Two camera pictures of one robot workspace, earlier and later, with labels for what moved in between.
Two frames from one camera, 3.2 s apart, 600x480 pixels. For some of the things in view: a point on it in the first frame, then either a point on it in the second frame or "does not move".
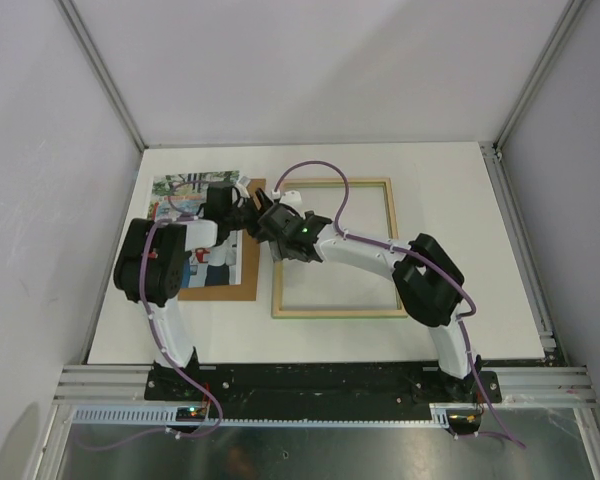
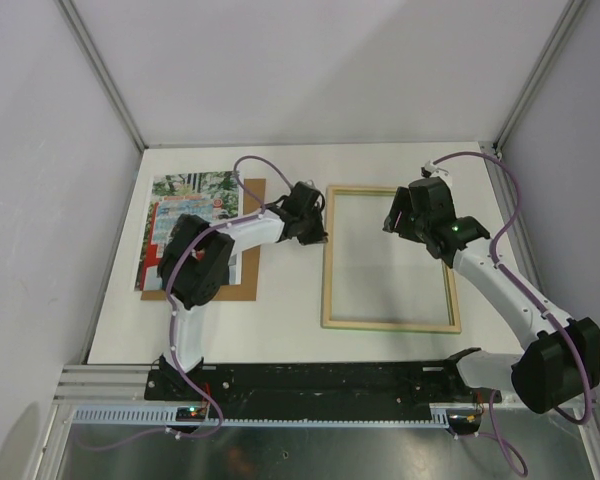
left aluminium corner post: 100,70 does not move
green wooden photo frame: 278,312 -> 326,315
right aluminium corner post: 567,19 does not move
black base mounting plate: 355,386 does not move
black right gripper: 281,246 -> 403,202
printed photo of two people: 182,197 does not move
